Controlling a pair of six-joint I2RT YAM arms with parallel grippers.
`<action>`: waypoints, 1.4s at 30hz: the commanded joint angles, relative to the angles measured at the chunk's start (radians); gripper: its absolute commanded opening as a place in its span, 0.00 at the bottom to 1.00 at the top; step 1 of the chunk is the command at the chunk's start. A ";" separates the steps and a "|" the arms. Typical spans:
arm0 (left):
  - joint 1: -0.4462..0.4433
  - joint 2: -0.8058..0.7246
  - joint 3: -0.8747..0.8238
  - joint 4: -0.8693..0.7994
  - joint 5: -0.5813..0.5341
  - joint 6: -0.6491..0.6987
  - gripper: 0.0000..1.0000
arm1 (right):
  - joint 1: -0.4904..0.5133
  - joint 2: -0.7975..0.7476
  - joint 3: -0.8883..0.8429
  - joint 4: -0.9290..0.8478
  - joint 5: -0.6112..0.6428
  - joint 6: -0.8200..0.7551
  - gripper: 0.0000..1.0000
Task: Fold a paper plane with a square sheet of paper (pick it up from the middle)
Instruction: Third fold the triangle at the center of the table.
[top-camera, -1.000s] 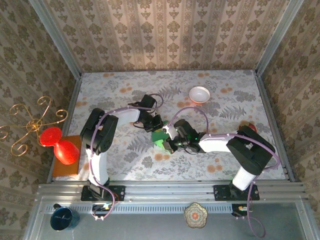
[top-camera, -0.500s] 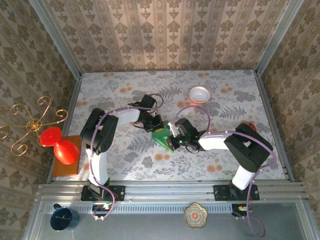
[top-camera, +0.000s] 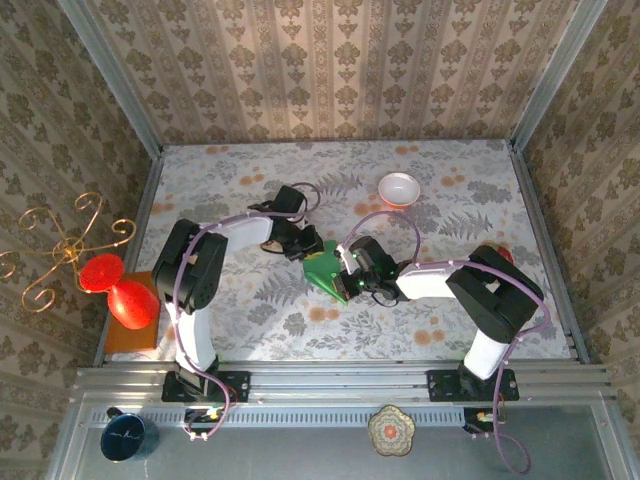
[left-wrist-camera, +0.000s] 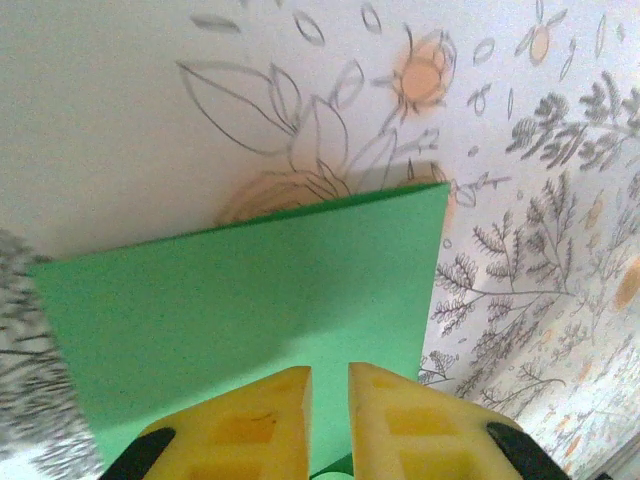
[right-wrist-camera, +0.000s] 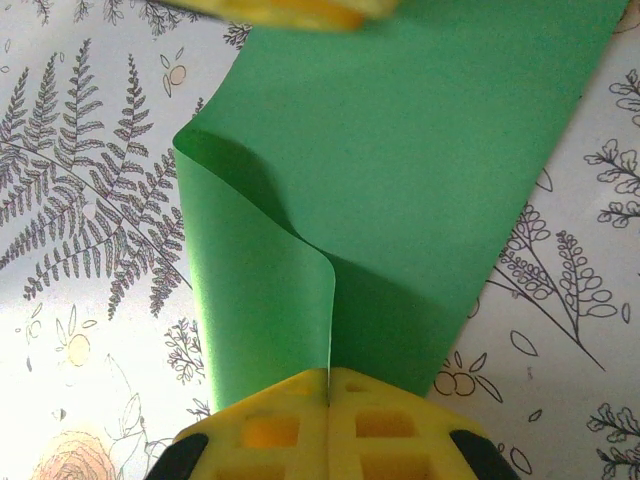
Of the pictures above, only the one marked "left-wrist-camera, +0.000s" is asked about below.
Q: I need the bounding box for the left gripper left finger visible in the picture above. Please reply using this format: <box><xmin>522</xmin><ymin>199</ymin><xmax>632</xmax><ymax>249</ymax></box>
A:
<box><xmin>99</xmin><ymin>365</ymin><xmax>314</xmax><ymax>480</ymax></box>

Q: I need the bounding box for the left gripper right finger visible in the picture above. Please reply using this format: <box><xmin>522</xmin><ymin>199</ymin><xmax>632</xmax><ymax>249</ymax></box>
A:
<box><xmin>348</xmin><ymin>362</ymin><xmax>571</xmax><ymax>480</ymax></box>

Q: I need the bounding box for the green paper sheet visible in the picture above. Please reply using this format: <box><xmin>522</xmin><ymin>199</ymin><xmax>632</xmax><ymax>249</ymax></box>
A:
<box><xmin>27</xmin><ymin>180</ymin><xmax>451</xmax><ymax>480</ymax></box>

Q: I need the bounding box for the floral patterned table cover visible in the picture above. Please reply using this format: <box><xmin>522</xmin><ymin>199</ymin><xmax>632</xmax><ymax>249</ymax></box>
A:
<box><xmin>0</xmin><ymin>0</ymin><xmax>640</xmax><ymax>480</ymax></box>

